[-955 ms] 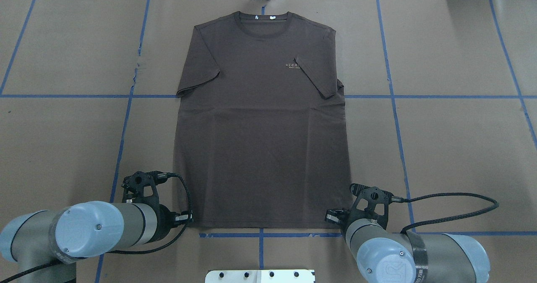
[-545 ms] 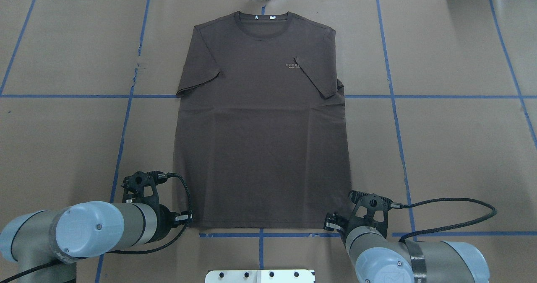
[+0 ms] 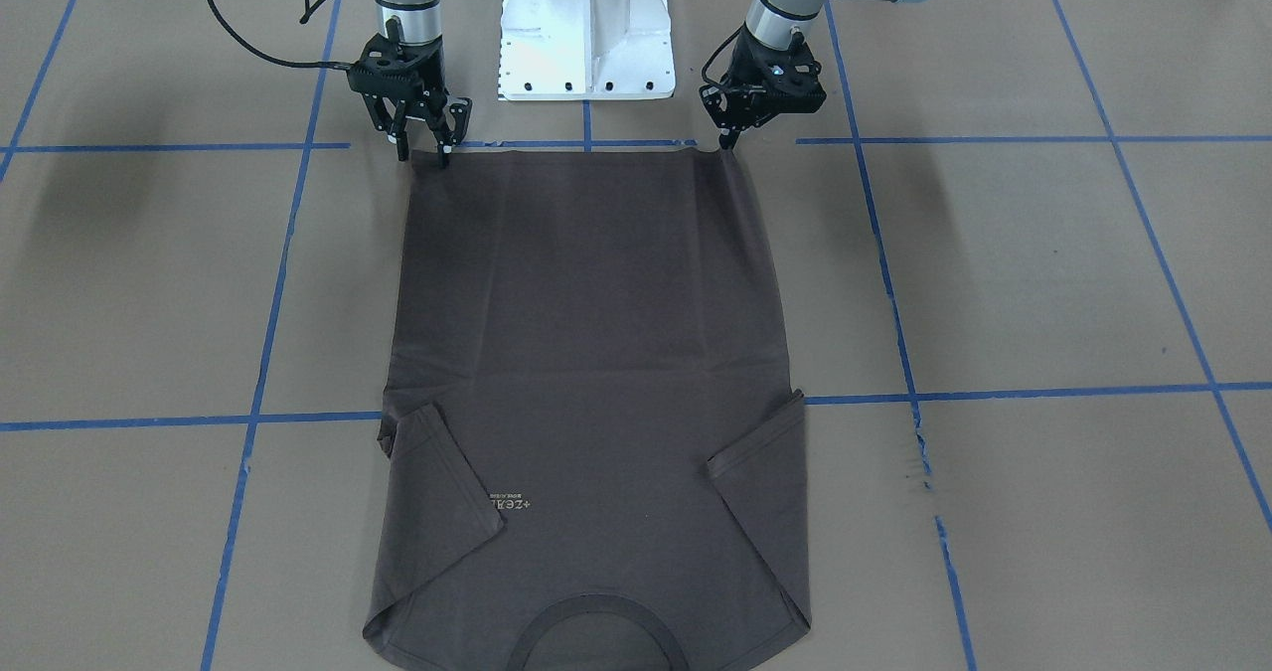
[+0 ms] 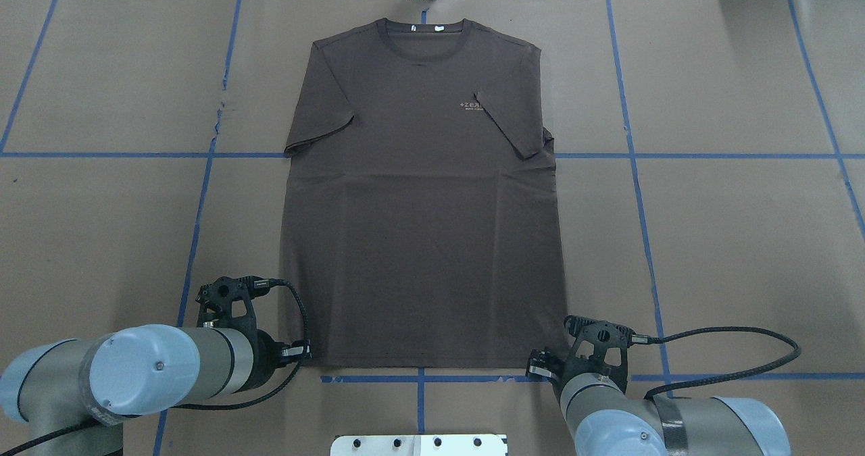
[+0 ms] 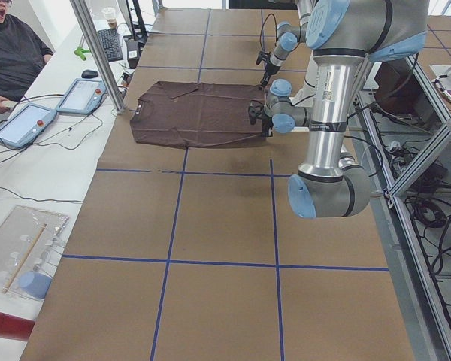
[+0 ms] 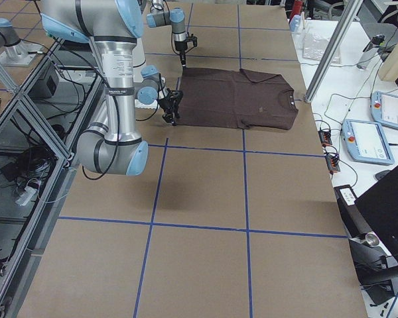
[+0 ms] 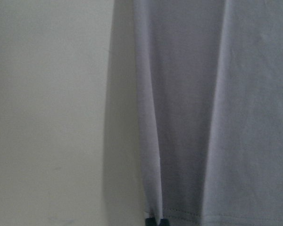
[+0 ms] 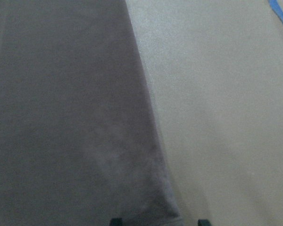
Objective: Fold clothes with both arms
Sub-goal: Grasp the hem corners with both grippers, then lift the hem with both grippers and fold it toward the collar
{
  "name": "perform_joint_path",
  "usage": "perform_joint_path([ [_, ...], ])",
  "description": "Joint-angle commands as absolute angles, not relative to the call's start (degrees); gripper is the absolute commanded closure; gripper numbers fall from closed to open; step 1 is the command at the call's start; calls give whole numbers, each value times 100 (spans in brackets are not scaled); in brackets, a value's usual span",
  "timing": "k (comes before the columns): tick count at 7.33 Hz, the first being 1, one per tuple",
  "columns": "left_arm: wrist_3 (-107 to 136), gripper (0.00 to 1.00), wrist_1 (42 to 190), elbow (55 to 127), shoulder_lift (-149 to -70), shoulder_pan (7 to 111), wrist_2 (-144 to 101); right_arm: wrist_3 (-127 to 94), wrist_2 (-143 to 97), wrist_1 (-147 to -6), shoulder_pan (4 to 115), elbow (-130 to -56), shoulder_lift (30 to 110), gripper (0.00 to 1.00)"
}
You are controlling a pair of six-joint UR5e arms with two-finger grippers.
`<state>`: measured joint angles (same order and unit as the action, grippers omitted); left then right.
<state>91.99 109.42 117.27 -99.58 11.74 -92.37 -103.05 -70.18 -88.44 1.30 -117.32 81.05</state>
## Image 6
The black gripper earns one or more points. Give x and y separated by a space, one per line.
180 46
166 105

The silver water bottle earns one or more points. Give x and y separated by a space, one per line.
370 50

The black monitor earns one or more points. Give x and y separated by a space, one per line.
379 207

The white power strip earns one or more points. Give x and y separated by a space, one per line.
26 196

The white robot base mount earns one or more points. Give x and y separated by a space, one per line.
139 66

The dark brown t-shirt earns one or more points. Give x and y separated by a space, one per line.
236 99

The blue teach pendant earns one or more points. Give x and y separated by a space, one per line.
384 109
366 142

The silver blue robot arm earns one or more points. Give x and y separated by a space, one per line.
160 15
111 144

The near blue teach pendant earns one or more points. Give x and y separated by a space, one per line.
366 142

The aluminium frame post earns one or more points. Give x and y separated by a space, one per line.
350 11

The clear plastic bag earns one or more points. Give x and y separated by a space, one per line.
314 46

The far blue teach pendant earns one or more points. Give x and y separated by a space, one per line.
384 109

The red cylinder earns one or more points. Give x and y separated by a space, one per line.
297 5

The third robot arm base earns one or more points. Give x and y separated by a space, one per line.
16 52

